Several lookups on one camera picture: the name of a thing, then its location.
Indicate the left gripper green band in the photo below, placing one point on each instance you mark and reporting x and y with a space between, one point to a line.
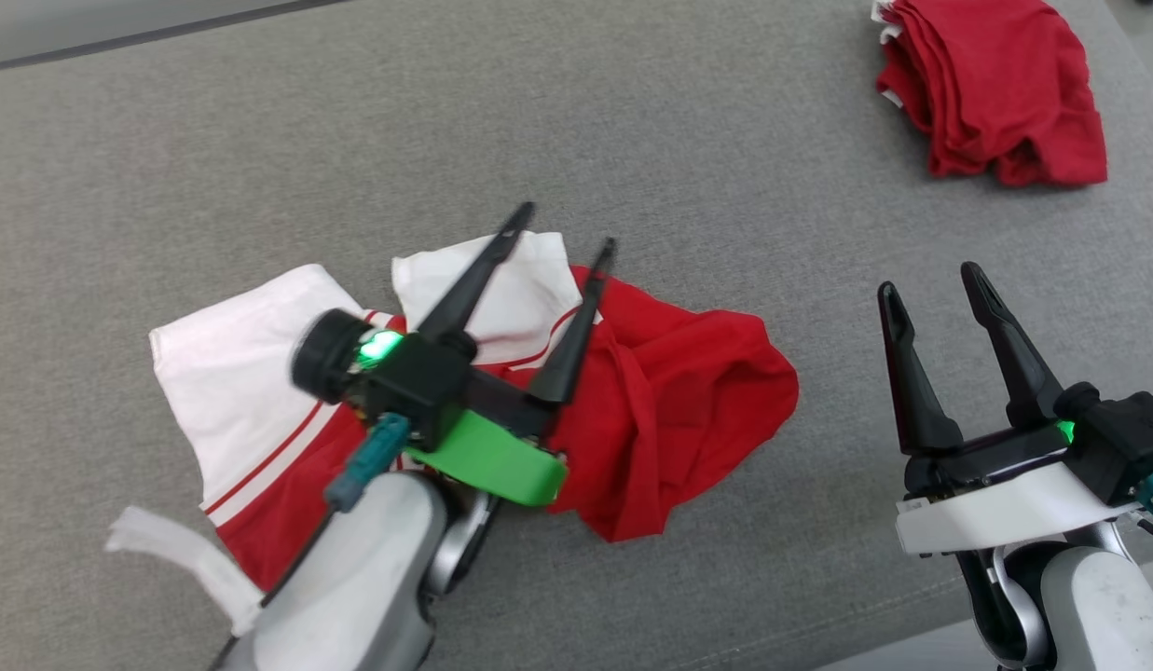
492 461

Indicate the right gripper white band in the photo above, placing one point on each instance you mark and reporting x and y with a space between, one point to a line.
995 508

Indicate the red jersey with white sleeves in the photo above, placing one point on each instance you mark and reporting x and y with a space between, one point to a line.
688 391

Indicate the red garment with white trim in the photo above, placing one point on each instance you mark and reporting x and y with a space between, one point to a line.
995 84

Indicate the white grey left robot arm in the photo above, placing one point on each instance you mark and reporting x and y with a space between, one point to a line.
352 587

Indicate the grey fabric sofa seat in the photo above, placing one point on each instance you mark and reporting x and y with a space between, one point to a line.
632 112

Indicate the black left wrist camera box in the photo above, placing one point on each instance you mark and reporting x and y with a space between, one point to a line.
418 382

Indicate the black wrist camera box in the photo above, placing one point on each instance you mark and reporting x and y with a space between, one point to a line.
1121 438
418 382

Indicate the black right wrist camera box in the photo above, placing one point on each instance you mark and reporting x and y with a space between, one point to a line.
1121 438

